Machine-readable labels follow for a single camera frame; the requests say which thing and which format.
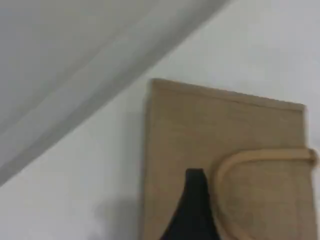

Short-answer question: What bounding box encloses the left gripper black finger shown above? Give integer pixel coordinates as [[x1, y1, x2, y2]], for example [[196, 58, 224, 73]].
[[159, 168, 221, 240]]

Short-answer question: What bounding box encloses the brown burlap tote bag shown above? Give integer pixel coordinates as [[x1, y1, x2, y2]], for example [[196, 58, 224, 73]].
[[143, 77, 320, 240]]

